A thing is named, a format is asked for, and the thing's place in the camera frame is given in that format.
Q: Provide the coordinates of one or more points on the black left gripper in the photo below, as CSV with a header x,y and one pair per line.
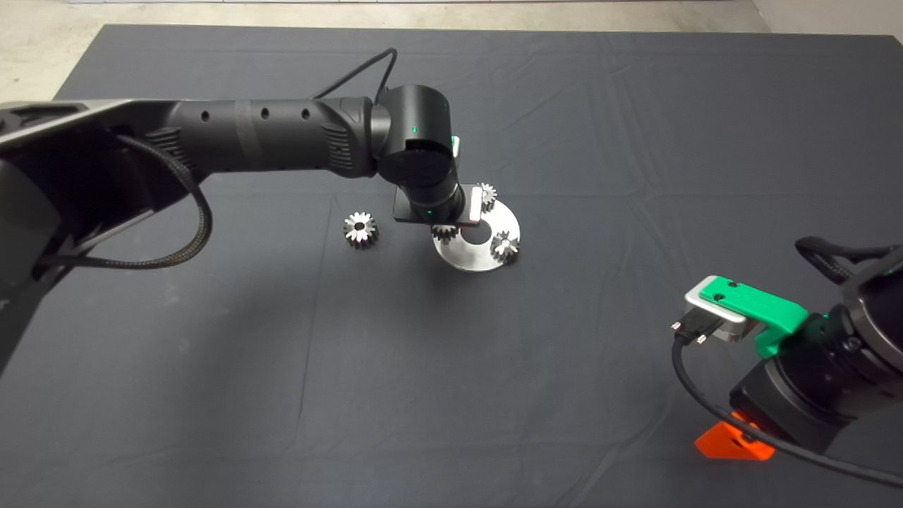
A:
x,y
405,212

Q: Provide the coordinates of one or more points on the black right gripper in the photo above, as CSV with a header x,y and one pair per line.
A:
x,y
783,398

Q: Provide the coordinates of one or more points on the small steel gear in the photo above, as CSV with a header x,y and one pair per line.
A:
x,y
489,197
444,235
505,250

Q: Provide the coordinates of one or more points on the large steel gear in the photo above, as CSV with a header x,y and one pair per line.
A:
x,y
353,236

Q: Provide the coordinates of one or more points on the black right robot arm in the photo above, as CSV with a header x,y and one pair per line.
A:
x,y
878,324

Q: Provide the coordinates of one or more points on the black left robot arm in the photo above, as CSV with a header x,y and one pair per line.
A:
x,y
268,134

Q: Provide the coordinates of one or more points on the round metal plate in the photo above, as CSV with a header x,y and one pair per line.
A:
x,y
469,262

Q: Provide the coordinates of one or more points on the dark grey table cloth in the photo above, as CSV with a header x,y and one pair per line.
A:
x,y
564,106

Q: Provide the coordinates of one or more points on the silver right camera box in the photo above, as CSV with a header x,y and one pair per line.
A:
x,y
737,329

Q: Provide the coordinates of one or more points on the green right camera mount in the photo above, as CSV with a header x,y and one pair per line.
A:
x,y
760,303

